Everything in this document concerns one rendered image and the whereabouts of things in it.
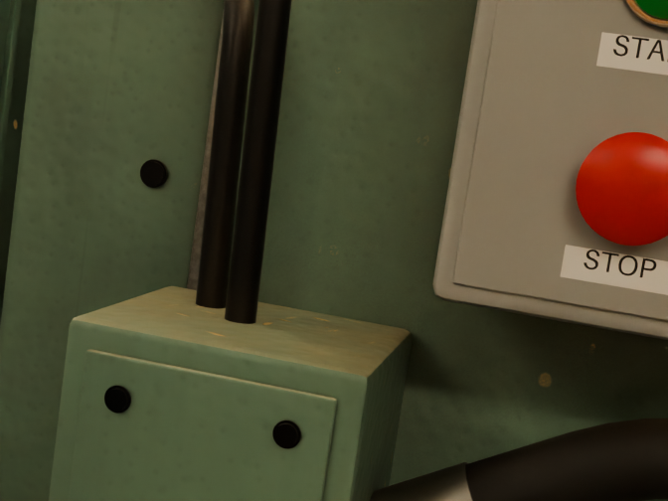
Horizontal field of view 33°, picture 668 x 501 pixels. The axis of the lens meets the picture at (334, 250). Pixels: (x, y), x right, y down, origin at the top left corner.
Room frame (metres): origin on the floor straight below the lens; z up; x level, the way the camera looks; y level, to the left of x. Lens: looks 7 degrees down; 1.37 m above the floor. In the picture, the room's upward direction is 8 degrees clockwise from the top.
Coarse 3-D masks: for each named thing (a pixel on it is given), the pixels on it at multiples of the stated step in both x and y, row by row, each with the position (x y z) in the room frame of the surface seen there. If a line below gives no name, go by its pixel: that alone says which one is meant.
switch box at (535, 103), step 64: (512, 0) 0.31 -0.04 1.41; (576, 0) 0.31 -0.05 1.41; (512, 64) 0.31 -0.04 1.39; (576, 64) 0.31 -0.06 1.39; (512, 128) 0.31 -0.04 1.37; (576, 128) 0.31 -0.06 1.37; (640, 128) 0.31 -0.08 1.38; (448, 192) 0.32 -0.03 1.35; (512, 192) 0.31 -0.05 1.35; (448, 256) 0.32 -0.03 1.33; (512, 256) 0.31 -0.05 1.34; (640, 256) 0.31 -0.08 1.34; (576, 320) 0.31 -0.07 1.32; (640, 320) 0.31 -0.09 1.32
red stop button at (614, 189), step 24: (600, 144) 0.30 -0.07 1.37; (624, 144) 0.30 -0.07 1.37; (648, 144) 0.30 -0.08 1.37; (600, 168) 0.30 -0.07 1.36; (624, 168) 0.30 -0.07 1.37; (648, 168) 0.30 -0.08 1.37; (576, 192) 0.30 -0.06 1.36; (600, 192) 0.30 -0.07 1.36; (624, 192) 0.30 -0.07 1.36; (648, 192) 0.30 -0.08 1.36; (600, 216) 0.30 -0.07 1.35; (624, 216) 0.30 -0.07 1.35; (648, 216) 0.30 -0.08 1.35; (624, 240) 0.30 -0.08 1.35; (648, 240) 0.30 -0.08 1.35
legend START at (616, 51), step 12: (612, 36) 0.31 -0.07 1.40; (624, 36) 0.31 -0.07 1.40; (600, 48) 0.31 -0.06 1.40; (612, 48) 0.31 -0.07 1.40; (624, 48) 0.31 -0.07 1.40; (636, 48) 0.31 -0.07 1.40; (648, 48) 0.31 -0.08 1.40; (660, 48) 0.31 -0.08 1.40; (600, 60) 0.31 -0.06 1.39; (612, 60) 0.31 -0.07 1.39; (624, 60) 0.31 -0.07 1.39; (636, 60) 0.31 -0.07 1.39; (648, 60) 0.31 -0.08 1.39; (660, 60) 0.31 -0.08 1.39; (648, 72) 0.31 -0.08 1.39; (660, 72) 0.31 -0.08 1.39
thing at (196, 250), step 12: (216, 72) 0.43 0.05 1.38; (216, 84) 0.43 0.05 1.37; (204, 168) 0.43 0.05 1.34; (204, 180) 0.43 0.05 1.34; (204, 192) 0.43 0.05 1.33; (204, 204) 0.43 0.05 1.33; (192, 252) 0.43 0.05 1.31; (192, 264) 0.43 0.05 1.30; (192, 276) 0.43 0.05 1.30; (192, 288) 0.43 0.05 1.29
